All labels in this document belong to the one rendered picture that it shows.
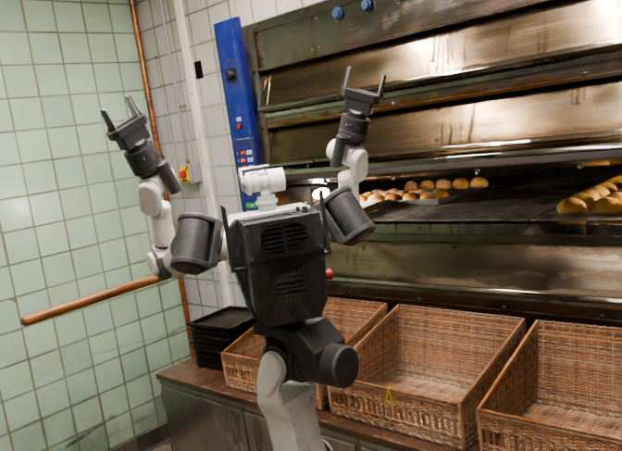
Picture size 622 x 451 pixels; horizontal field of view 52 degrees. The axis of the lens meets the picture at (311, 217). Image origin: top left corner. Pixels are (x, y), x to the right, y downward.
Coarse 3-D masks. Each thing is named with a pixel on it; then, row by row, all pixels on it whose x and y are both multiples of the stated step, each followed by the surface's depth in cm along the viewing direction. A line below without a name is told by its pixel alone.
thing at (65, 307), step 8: (368, 208) 296; (376, 208) 301; (136, 280) 207; (144, 280) 208; (152, 280) 210; (160, 280) 213; (112, 288) 201; (120, 288) 202; (128, 288) 204; (136, 288) 206; (88, 296) 194; (96, 296) 196; (104, 296) 197; (112, 296) 200; (64, 304) 189; (72, 304) 190; (80, 304) 192; (88, 304) 194; (40, 312) 183; (48, 312) 185; (56, 312) 186; (64, 312) 188; (24, 320) 180; (32, 320) 181; (40, 320) 183
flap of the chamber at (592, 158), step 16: (480, 160) 211; (496, 160) 207; (512, 160) 203; (528, 160) 199; (544, 160) 196; (560, 160) 192; (576, 160) 189; (592, 160) 188; (608, 160) 188; (288, 176) 273; (304, 176) 266; (320, 176) 260; (336, 176) 254; (368, 176) 249; (384, 176) 249; (400, 176) 248; (416, 176) 248
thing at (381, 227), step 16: (384, 224) 261; (400, 224) 256; (416, 224) 251; (432, 224) 245; (448, 224) 241; (464, 224) 236; (480, 224) 231; (496, 224) 227; (512, 224) 223; (528, 224) 219; (544, 224) 215; (560, 224) 211; (576, 224) 208; (592, 224) 204; (608, 224) 201
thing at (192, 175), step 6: (180, 168) 336; (192, 168) 333; (198, 168) 336; (186, 174) 334; (192, 174) 333; (198, 174) 336; (180, 180) 338; (186, 180) 335; (192, 180) 333; (198, 180) 336
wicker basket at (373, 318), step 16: (336, 304) 283; (352, 304) 277; (368, 304) 271; (384, 304) 265; (336, 320) 282; (352, 320) 276; (368, 320) 256; (240, 336) 279; (256, 336) 285; (352, 336) 249; (224, 352) 270; (240, 352) 277; (256, 352) 284; (224, 368) 270; (240, 368) 263; (256, 368) 257; (240, 384) 265; (256, 384) 258; (320, 384) 235; (320, 400) 235
